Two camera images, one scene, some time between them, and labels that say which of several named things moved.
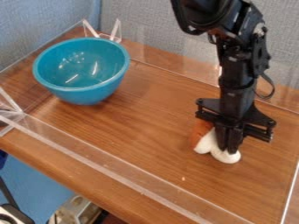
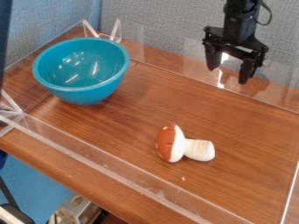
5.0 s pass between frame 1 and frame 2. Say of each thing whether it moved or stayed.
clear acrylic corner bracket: stayed
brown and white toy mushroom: moved
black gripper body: moved
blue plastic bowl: stayed
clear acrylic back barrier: stayed
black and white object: stayed
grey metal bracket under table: stayed
